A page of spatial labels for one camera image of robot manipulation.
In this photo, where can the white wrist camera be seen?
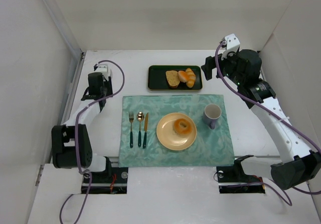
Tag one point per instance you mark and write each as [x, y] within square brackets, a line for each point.
[230, 45]
[104, 69]

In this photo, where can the yellow round plate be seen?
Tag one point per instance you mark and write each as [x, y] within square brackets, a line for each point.
[169, 138]

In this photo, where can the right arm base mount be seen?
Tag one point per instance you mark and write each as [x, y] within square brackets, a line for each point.
[232, 181]

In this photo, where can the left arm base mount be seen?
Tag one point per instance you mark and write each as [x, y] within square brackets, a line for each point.
[114, 184]

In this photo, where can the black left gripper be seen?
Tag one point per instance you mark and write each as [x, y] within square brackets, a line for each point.
[94, 97]

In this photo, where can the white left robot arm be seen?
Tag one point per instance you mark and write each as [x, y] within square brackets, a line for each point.
[71, 145]

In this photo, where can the purple mug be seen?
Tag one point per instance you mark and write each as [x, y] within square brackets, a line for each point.
[211, 114]

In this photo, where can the orange bagel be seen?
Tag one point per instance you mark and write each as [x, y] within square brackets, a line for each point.
[182, 127]

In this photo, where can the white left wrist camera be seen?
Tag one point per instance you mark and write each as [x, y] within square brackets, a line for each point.
[104, 69]

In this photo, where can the striped long bread roll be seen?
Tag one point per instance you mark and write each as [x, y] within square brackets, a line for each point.
[191, 78]

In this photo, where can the gold fork green handle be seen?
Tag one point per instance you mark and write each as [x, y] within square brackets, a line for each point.
[131, 119]

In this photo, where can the gold spoon green handle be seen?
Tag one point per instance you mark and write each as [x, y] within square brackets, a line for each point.
[140, 118]

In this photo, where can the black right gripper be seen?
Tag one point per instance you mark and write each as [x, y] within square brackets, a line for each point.
[209, 67]

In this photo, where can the teal patterned placemat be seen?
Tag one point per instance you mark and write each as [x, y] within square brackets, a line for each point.
[211, 147]

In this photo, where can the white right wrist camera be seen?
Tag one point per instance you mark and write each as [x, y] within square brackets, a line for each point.
[230, 45]

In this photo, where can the dark green serving tray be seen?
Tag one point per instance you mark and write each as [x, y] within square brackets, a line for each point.
[157, 78]

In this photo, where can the gold knife green handle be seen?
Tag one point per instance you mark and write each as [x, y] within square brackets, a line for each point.
[145, 131]

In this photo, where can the round orange bun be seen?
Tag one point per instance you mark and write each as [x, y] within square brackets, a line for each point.
[183, 76]

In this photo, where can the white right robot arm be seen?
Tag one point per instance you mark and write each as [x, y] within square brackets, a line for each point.
[299, 155]

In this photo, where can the seeded bread slice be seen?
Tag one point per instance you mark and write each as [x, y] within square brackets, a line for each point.
[172, 78]

